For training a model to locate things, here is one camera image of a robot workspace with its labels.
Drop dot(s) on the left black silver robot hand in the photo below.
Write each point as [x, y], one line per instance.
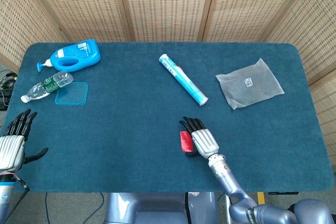
[11, 142]

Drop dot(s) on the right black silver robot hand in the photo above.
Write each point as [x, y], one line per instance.
[204, 141]

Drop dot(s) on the small red block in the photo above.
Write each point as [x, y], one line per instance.
[186, 141]

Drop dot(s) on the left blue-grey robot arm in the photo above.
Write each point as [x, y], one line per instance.
[5, 197]

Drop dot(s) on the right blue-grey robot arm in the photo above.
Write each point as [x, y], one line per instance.
[236, 190]

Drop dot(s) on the teal cling film roll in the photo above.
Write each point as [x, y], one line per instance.
[183, 79]

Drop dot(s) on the clear water bottle green label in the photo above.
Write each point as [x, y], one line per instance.
[50, 85]

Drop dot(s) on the grey plastic bag package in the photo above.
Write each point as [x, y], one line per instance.
[249, 87]

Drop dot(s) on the blue felt table cover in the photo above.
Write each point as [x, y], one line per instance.
[131, 142]

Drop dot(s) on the blue transparent plastic lid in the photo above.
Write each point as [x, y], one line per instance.
[74, 95]

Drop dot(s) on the yellow floor marker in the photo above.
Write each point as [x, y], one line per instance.
[260, 198]

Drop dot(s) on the blue-grey robot torso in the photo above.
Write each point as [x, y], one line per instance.
[157, 208]

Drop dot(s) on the blue detergent pump bottle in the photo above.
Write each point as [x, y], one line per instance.
[84, 54]

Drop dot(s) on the woven rattan folding screen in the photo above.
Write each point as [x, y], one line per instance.
[168, 3]

